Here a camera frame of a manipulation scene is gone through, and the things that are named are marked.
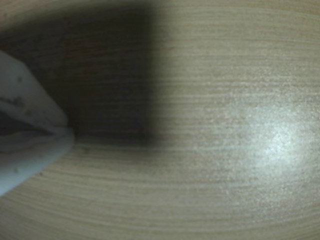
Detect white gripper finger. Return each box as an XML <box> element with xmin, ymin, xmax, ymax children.
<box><xmin>0</xmin><ymin>50</ymin><xmax>69</xmax><ymax>134</ymax></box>
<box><xmin>0</xmin><ymin>130</ymin><xmax>75</xmax><ymax>198</ymax></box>

